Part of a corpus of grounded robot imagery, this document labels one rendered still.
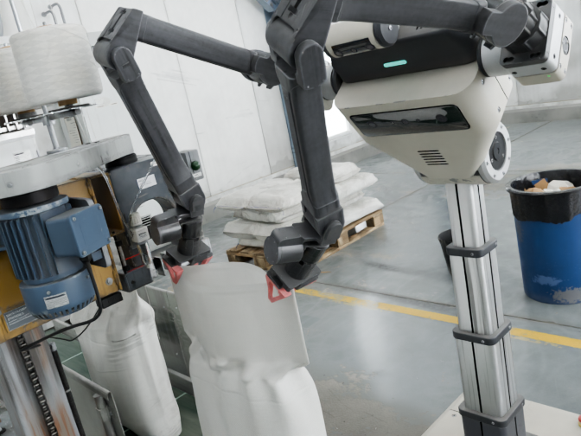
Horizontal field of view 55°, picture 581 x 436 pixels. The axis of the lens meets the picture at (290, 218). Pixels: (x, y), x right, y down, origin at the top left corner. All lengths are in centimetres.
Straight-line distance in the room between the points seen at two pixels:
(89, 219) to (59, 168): 13
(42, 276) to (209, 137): 551
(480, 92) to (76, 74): 85
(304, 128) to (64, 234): 57
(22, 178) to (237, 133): 581
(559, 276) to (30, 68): 276
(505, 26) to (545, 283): 245
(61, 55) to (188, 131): 527
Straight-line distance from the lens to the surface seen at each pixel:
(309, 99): 89
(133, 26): 124
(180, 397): 232
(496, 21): 103
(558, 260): 330
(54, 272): 130
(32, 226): 128
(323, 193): 102
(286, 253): 108
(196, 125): 661
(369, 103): 136
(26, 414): 163
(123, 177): 156
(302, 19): 82
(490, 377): 173
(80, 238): 123
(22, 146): 435
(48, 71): 131
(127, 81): 122
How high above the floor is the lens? 149
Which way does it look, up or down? 14 degrees down
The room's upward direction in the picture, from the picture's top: 12 degrees counter-clockwise
